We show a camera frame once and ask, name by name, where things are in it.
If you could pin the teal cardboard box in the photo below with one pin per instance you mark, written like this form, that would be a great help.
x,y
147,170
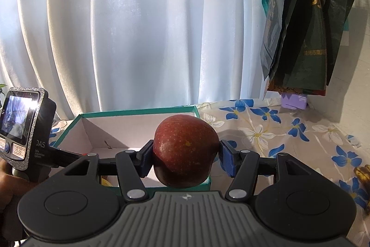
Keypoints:
x,y
121,125

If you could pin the blue floral tablecloth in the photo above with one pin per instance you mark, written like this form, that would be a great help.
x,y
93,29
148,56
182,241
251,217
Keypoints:
x,y
303,145

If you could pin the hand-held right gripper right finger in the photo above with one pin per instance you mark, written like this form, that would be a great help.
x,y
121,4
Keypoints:
x,y
227,157

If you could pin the grey green plastic bag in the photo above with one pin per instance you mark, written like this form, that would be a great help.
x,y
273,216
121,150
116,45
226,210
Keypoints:
x,y
277,12

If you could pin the white curtain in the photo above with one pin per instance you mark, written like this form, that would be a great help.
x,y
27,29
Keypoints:
x,y
144,27

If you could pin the purple box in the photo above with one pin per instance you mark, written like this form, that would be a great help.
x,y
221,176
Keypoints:
x,y
294,101

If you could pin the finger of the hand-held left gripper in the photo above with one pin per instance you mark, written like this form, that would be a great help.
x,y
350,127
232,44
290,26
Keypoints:
x,y
69,158

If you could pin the yellow banana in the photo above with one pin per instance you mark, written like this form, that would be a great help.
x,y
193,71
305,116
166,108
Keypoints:
x,y
363,174

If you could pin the black plastic bag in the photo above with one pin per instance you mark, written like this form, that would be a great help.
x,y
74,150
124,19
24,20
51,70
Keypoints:
x,y
338,4

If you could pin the brown patterned bag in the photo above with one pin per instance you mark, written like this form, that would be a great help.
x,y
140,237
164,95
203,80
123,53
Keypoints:
x,y
286,88

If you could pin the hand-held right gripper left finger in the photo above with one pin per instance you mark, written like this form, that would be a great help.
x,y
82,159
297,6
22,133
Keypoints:
x,y
146,160

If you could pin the person's left hand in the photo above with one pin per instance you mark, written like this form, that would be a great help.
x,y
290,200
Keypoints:
x,y
11,189

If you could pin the dark green paper bag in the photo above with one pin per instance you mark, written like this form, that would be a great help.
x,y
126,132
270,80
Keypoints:
x,y
309,33

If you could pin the large red apple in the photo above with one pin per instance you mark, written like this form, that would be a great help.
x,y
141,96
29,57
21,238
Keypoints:
x,y
185,151

